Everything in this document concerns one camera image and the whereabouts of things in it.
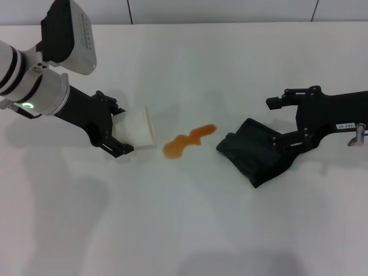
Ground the white paper cup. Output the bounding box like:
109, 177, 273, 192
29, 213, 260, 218
112, 105, 158, 151

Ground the left wrist cable connector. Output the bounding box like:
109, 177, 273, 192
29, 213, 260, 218
0, 99, 43, 119

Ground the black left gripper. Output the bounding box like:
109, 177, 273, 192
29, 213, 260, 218
54, 85, 135, 159

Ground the dark blue rag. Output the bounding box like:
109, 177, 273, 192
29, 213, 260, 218
215, 117, 298, 189

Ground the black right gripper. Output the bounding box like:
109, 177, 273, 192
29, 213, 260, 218
266, 85, 368, 154

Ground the brown liquid stain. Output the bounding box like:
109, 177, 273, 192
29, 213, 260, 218
162, 123, 217, 160

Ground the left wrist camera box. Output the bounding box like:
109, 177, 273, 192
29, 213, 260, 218
40, 0, 98, 76

